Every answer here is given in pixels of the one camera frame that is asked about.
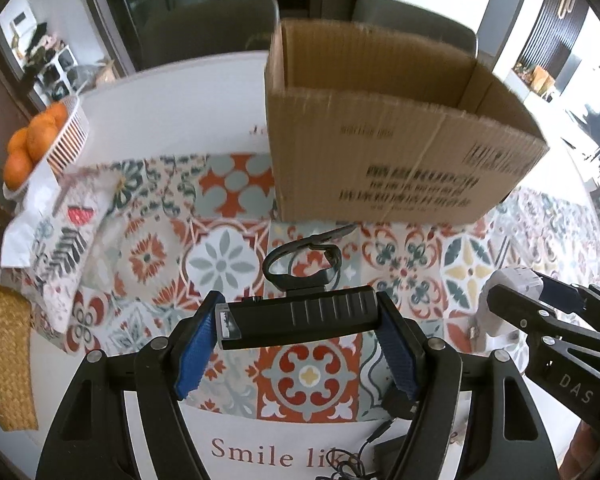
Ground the black smart watch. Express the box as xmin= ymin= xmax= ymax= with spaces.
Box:
xmin=215 ymin=223 xmax=380 ymax=350

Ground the dark chair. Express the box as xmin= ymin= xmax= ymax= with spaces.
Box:
xmin=140 ymin=0 xmax=279 ymax=70
xmin=352 ymin=0 xmax=478 ymax=58

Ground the patterned tile table runner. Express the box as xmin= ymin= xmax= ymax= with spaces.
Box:
xmin=9 ymin=152 xmax=600 ymax=424

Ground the dark chair right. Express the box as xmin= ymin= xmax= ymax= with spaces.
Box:
xmin=352 ymin=0 xmax=478 ymax=58

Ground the brown cardboard box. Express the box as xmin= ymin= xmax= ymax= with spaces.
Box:
xmin=264 ymin=20 xmax=548 ymax=224

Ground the white fruit basket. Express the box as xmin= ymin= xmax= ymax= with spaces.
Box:
xmin=3 ymin=96 xmax=90 ymax=200

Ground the right hand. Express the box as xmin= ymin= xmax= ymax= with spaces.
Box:
xmin=559 ymin=422 xmax=600 ymax=480

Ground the orange fruit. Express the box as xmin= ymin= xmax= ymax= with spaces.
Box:
xmin=3 ymin=148 xmax=33 ymax=191
xmin=42 ymin=101 xmax=69 ymax=130
xmin=26 ymin=113 xmax=58 ymax=162

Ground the black power adapter with cable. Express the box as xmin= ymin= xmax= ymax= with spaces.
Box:
xmin=314 ymin=416 xmax=432 ymax=480

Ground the dark chair left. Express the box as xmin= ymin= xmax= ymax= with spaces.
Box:
xmin=140 ymin=0 xmax=279 ymax=70

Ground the white shoe shelf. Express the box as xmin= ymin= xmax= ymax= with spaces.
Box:
xmin=34 ymin=46 xmax=81 ymax=105

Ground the woven yellow tissue box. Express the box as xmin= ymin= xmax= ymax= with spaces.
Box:
xmin=0 ymin=285 xmax=38 ymax=431

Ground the white battery charger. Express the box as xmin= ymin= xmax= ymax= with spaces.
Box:
xmin=471 ymin=268 xmax=543 ymax=358

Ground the patterned cloth pouch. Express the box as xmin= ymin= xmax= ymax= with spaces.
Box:
xmin=0 ymin=162 xmax=122 ymax=333

